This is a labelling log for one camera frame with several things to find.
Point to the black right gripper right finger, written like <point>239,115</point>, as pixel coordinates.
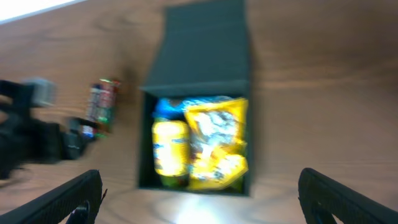
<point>323,199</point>

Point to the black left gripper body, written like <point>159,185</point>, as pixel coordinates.
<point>28,139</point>

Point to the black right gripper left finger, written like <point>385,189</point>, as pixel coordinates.
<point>79,200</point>

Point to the red green KitKat bar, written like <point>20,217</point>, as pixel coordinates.
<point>106,105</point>

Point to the yellow Mentos candy bottle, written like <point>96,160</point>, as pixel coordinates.
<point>171,151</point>

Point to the yellow pistachio snack bag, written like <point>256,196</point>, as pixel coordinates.
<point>217,144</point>

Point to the blue Oreo cookie pack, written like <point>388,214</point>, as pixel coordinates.
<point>174,108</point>

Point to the dark green gift box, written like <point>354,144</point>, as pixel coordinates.
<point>205,51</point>

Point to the colourful Haribo gummy bag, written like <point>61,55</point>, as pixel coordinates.
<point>237,185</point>

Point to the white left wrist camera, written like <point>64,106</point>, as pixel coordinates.
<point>44,92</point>

